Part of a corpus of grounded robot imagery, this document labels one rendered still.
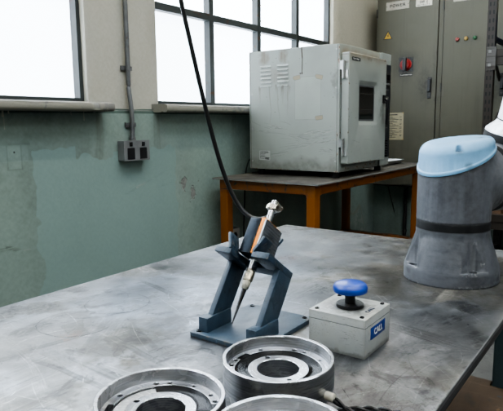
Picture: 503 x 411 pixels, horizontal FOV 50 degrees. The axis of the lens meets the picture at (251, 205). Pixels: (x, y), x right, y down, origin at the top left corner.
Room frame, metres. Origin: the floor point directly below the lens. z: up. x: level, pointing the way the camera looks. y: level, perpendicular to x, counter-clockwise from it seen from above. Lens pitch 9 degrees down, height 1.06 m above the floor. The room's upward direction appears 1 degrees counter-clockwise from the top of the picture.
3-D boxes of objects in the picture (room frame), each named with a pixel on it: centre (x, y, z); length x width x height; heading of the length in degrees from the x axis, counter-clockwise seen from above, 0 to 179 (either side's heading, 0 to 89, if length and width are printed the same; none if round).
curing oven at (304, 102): (3.05, -0.42, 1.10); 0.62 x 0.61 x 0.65; 144
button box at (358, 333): (0.62, -0.12, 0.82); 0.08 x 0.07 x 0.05; 144
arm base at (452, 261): (0.88, -0.33, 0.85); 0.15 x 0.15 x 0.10
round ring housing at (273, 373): (0.48, -0.02, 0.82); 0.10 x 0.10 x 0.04
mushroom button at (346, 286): (0.61, -0.11, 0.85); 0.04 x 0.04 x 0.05
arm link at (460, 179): (0.89, -0.34, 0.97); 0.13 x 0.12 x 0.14; 119
